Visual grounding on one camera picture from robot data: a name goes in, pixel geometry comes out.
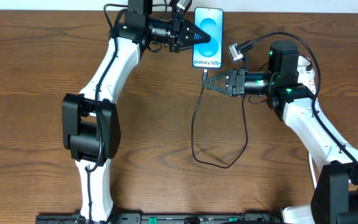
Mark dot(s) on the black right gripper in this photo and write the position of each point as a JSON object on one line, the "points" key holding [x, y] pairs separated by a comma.
{"points": [[237, 82]]}

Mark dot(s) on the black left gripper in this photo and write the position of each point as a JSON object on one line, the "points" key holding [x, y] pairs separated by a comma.
{"points": [[176, 35]]}

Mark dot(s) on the blue Galaxy smartphone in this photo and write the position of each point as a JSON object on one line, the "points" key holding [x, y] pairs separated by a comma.
{"points": [[209, 54]]}

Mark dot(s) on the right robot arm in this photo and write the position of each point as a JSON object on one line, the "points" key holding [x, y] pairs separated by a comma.
{"points": [[289, 87]]}

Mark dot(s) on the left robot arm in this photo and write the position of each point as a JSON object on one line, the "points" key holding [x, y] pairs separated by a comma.
{"points": [[91, 130]]}

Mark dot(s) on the white USB charger adapter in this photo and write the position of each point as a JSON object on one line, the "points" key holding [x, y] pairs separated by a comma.
{"points": [[304, 64]]}

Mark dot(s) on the white power strip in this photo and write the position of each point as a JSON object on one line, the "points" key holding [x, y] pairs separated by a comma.
{"points": [[306, 77]]}

